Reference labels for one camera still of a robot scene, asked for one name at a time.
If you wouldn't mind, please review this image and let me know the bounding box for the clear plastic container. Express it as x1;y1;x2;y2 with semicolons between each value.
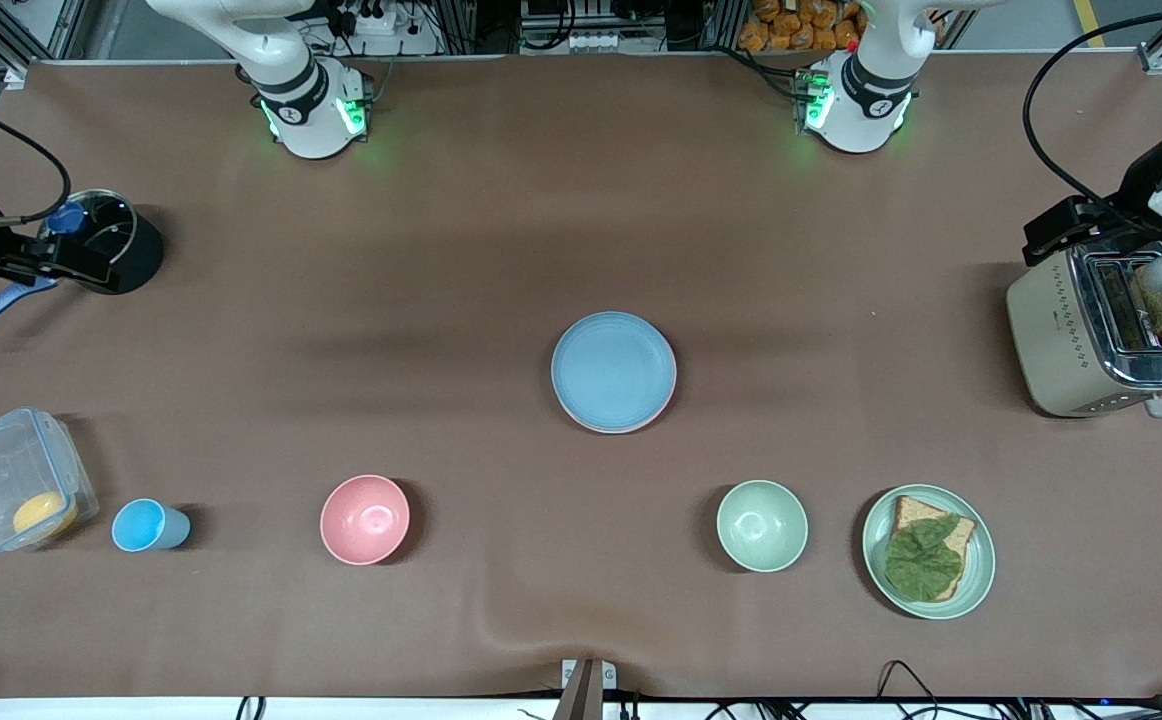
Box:
0;406;100;553

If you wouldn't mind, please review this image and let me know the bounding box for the bread slice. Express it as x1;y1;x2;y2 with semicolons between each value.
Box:
889;496;976;602

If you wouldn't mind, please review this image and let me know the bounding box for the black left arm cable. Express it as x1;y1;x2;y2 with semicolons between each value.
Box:
1023;0;1162;216

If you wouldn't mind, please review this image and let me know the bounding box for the pink plate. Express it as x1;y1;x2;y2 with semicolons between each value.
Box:
561;375;680;436

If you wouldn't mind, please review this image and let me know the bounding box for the blue plate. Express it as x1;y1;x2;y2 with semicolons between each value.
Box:
551;311;678;433

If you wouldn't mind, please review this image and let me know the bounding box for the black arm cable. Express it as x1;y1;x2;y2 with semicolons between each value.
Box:
0;100;73;226
1023;0;1162;216

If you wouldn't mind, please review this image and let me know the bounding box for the beige chrome toaster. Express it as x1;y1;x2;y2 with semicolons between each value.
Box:
1006;240;1162;419

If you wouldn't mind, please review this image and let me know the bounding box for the green lettuce leaf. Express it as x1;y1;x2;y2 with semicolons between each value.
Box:
884;514;964;602

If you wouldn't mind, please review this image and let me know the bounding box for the metal table clamp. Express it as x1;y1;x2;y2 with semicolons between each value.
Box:
560;657;618;720

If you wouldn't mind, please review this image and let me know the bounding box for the green bowl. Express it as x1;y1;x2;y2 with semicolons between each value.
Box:
717;480;809;573

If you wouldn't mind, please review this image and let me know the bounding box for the blue cup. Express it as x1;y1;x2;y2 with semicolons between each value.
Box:
111;498;192;553

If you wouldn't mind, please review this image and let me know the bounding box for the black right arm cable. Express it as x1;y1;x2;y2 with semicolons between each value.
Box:
0;100;73;226

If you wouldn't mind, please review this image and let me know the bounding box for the brown table cover mat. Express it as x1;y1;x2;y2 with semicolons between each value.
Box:
0;55;1162;701

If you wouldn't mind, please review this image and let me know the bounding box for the pink bowl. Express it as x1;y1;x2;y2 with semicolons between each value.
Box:
320;474;411;566

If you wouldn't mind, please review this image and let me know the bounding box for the bag of orange bread rolls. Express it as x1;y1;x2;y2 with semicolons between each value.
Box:
738;0;864;54

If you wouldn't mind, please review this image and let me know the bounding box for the black looped floor cable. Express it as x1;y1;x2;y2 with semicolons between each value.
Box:
875;659;944;720

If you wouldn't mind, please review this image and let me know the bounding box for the green plate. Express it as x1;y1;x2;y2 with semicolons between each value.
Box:
862;484;997;621

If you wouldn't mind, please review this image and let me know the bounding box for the yellow round food piece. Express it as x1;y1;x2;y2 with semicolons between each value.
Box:
13;490;80;537

